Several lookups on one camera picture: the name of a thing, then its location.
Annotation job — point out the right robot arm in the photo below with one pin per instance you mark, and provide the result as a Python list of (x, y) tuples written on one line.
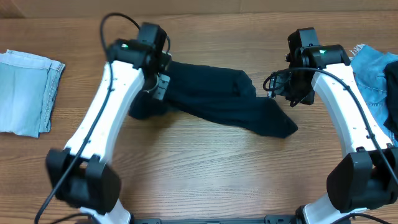
[(366, 178)]

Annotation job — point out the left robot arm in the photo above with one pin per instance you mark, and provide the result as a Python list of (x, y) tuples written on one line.
[(81, 174)]

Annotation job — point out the crumpled blue denim garment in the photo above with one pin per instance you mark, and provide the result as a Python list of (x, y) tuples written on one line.
[(368, 66)]

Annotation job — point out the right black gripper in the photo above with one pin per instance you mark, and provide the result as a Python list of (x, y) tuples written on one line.
[(300, 94)]

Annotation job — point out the dark garment on denim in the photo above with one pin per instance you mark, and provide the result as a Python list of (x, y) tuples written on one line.
[(390, 72)]

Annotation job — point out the folded light blue jeans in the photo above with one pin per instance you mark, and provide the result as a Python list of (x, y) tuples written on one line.
[(29, 86)]

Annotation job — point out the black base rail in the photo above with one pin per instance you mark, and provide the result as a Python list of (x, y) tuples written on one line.
[(211, 221)]

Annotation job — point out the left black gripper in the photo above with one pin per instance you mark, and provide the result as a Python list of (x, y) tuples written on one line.
[(152, 100)]

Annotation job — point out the dark navy t-shirt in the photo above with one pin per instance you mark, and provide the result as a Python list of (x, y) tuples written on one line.
[(220, 95)]

